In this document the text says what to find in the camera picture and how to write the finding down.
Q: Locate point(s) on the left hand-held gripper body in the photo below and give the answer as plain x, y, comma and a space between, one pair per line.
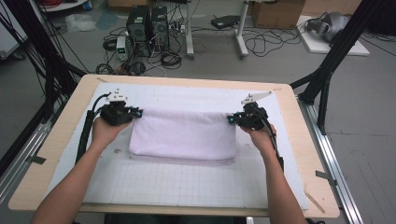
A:
115, 113

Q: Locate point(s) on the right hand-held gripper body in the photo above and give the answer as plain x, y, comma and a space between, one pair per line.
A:
253, 116

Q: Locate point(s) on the pale pink printed towel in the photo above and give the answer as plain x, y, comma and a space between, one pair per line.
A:
183, 137

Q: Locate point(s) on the person's left hand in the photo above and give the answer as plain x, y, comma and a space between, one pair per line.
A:
104, 133

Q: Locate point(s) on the person's right hand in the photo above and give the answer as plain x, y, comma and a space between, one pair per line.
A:
264, 138

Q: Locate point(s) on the white power supply box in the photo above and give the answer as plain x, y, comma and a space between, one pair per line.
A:
121, 46

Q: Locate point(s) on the white grid mat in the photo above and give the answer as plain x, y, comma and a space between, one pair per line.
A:
174, 186

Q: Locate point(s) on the large black computer tower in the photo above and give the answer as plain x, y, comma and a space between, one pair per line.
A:
138, 28

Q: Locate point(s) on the white desk leg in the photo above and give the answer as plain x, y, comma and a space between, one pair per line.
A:
189, 31
241, 31

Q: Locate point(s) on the slim black computer tower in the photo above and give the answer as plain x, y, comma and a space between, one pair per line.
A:
160, 28

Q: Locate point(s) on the blue sheet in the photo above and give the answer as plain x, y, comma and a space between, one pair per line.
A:
107, 20

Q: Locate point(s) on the grey tape piece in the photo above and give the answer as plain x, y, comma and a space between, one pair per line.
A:
325, 177

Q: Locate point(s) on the white floor board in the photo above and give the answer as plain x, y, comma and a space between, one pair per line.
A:
314, 45

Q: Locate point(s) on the flat black device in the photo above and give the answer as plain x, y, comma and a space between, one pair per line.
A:
224, 21

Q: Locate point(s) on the clear plastic bag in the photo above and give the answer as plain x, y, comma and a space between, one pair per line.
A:
79, 22

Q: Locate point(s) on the brown cardboard box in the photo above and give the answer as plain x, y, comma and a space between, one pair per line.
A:
277, 15

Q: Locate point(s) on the grey headset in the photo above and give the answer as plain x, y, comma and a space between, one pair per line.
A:
333, 25

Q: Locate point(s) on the white cabinet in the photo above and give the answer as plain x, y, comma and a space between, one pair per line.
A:
9, 40

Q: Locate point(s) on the black metal frame stand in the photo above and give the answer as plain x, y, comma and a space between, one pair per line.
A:
342, 46
46, 56

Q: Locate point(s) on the aluminium rail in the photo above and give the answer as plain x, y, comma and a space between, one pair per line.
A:
333, 174
28, 146

